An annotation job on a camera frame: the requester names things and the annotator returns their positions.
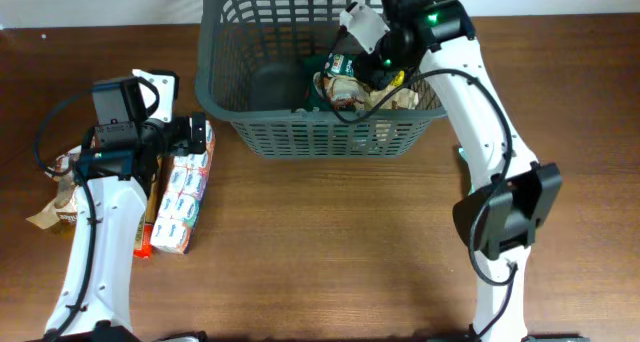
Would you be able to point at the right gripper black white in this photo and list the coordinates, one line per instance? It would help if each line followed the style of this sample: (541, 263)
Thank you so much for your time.
(371, 69)

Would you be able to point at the red spaghetti packet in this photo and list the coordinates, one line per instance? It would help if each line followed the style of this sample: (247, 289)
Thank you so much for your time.
(142, 245)

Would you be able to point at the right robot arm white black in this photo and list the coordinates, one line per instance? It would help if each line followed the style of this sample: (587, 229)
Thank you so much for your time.
(513, 192)

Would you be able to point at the teal wet wipes packet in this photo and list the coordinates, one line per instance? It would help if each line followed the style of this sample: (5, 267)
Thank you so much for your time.
(462, 158)

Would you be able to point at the green Nescafe coffee bag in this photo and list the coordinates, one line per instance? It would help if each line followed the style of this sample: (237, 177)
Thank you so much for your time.
(332, 64)

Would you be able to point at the beige brown snack bag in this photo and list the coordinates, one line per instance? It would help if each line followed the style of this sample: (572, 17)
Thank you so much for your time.
(59, 216)

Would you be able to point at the white Kleenex tissue pack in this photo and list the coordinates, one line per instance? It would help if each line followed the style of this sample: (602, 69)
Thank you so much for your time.
(181, 202)

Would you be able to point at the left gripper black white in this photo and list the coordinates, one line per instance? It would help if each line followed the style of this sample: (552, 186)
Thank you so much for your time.
(183, 142)

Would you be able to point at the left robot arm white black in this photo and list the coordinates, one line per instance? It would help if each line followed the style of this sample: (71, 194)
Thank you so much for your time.
(114, 172)

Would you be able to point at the beige cookie snack bag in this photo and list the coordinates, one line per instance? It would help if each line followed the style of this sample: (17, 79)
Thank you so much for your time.
(346, 92)

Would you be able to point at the grey plastic lattice basket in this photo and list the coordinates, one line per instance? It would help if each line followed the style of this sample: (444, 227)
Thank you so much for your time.
(257, 62)

